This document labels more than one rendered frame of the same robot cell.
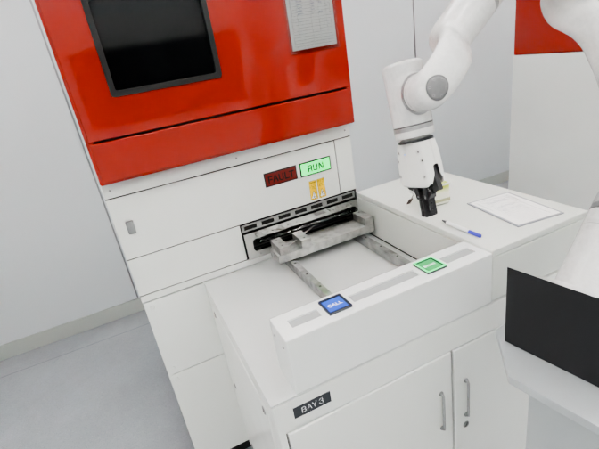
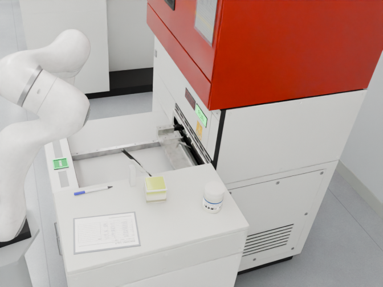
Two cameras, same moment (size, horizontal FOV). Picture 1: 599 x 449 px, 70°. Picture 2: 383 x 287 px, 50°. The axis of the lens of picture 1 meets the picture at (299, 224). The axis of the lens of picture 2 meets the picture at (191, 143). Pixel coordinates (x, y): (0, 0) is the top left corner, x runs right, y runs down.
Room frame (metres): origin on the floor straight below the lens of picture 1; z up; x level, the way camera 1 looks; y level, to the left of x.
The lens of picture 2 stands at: (1.29, -1.50, 2.06)
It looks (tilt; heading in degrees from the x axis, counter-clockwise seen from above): 38 degrees down; 86
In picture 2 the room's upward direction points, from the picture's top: 7 degrees clockwise
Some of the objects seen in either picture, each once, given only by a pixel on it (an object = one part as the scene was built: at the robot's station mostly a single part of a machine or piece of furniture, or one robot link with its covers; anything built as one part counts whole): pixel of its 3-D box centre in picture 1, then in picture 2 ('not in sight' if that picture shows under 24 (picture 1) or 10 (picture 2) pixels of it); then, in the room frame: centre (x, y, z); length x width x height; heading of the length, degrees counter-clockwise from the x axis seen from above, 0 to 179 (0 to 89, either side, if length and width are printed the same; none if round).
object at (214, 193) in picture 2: not in sight; (213, 197); (1.46, -0.47, 1.01); 0.07 x 0.07 x 0.10
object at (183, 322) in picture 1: (252, 312); (227, 179); (1.65, 0.28, 0.41); 0.82 x 0.71 x 0.82; 111
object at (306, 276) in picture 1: (314, 283); (125, 148); (1.09, -0.01, 0.84); 0.50 x 0.02 x 0.03; 21
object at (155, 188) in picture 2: (433, 191); (155, 189); (1.25, -0.44, 1.00); 0.07 x 0.07 x 0.07; 13
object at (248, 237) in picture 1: (304, 227); (189, 142); (1.38, -0.01, 0.89); 0.44 x 0.02 x 0.10; 111
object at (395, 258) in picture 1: (389, 255); not in sight; (1.19, -0.26, 0.84); 0.50 x 0.02 x 0.03; 21
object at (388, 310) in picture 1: (388, 310); (58, 157); (0.83, -0.17, 0.89); 0.55 x 0.09 x 0.14; 111
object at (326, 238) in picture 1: (323, 239); (175, 154); (1.33, -0.07, 0.87); 0.36 x 0.08 x 0.03; 111
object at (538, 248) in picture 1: (455, 220); (149, 222); (1.24, -0.50, 0.89); 0.62 x 0.35 x 0.14; 21
